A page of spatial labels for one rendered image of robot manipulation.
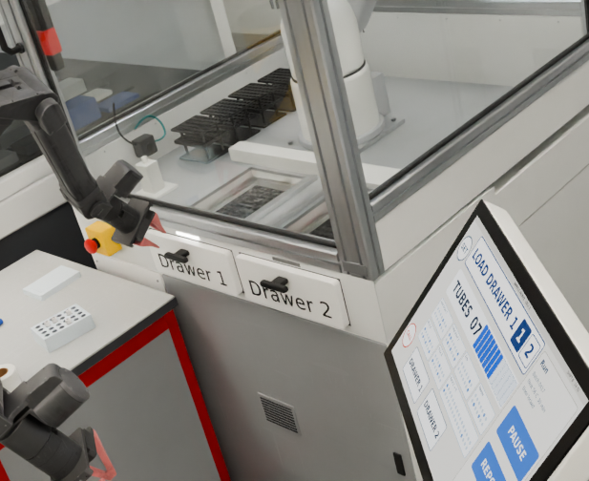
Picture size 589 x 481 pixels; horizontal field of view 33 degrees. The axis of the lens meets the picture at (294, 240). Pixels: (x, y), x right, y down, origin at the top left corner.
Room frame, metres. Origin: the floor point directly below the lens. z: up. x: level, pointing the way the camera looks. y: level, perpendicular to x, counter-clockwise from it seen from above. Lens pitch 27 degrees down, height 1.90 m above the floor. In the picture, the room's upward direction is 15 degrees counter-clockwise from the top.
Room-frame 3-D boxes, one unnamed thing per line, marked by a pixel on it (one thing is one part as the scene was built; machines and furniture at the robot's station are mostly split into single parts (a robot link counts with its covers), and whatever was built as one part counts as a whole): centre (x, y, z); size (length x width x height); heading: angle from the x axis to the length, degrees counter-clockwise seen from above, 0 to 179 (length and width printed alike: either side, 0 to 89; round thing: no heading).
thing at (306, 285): (1.78, 0.03, 0.87); 0.29 x 0.02 x 0.11; 41
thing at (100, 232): (2.26, 0.47, 0.88); 0.07 x 0.05 x 0.07; 41
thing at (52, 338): (2.04, 0.58, 0.78); 0.12 x 0.08 x 0.04; 120
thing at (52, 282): (2.31, 0.64, 0.77); 0.13 x 0.09 x 0.02; 131
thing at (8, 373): (1.87, 0.70, 0.78); 0.07 x 0.07 x 0.04
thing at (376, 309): (2.30, -0.16, 0.87); 1.02 x 0.95 x 0.14; 41
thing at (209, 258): (2.02, 0.24, 0.87); 0.29 x 0.02 x 0.11; 41
